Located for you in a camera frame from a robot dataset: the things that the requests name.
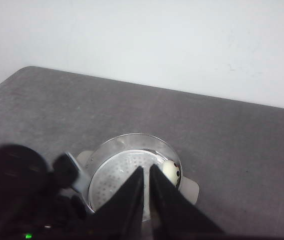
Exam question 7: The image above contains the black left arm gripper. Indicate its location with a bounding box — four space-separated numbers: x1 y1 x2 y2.
0 144 94 240

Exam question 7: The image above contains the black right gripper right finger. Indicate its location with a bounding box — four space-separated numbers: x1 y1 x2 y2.
149 165 226 240

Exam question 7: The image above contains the white panda bun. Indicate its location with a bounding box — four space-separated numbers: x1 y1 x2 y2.
161 160 181 186

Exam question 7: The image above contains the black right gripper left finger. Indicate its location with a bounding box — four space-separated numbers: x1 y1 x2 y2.
86 166 144 240

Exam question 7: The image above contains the stainless steel steamer pot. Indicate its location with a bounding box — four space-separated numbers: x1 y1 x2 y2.
74 133 199 222

